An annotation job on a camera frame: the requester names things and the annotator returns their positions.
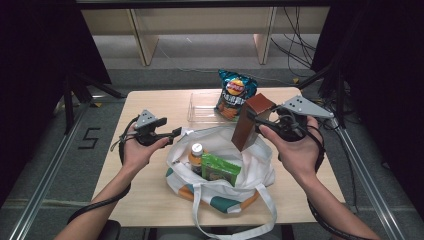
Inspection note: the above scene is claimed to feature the black curtain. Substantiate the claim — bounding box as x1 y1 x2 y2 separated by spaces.
311 0 424 221
0 0 113 201

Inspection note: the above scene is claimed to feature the aluminium floor rail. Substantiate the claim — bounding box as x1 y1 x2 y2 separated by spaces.
331 119 406 240
8 99 91 240

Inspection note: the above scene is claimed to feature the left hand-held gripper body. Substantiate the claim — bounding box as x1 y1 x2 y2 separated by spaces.
134 109 174 148

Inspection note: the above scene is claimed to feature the brown carton box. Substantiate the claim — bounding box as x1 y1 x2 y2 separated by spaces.
230 92 278 153

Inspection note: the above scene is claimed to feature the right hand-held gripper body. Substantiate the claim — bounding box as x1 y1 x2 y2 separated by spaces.
274 94 335 143

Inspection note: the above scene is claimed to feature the black tape floor mark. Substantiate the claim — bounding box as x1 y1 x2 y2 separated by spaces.
78 127 102 150

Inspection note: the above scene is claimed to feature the beige wooden desk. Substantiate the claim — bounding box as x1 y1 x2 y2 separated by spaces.
80 6 331 67

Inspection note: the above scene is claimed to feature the orange drink bottle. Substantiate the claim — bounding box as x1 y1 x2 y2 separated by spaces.
188 142 205 176

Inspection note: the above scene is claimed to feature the left hand-held gripper cable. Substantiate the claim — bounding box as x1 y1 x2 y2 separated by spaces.
68 114 143 225

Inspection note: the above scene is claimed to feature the black metal stand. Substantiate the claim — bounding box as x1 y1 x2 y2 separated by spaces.
63 71 126 134
296 63 348 129

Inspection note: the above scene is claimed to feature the person's right hand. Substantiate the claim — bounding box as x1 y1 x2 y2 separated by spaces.
259 117 324 181

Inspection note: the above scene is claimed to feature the person's left hand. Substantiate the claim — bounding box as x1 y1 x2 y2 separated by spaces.
122 124 171 173

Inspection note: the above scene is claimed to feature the black chair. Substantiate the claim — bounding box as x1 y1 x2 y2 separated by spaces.
98 219 122 240

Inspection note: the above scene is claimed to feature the white patterned tote bag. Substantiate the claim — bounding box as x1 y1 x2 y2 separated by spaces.
165 127 278 240

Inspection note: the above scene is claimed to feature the right hand-held gripper cable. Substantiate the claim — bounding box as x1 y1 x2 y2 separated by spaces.
306 124 374 240

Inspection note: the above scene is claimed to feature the blue chip bag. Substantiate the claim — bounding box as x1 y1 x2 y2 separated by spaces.
214 68 259 122

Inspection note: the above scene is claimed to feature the green snack packet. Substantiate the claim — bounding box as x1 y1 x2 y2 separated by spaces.
200 152 242 188

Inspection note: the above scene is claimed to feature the hand-held gripper cable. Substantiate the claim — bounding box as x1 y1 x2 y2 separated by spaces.
306 124 374 240
68 114 143 225

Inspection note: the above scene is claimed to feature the bundle of black floor cables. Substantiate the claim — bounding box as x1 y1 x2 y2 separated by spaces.
270 6 318 78

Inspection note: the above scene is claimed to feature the clear plastic container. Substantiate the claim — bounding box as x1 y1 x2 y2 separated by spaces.
187 92 234 124

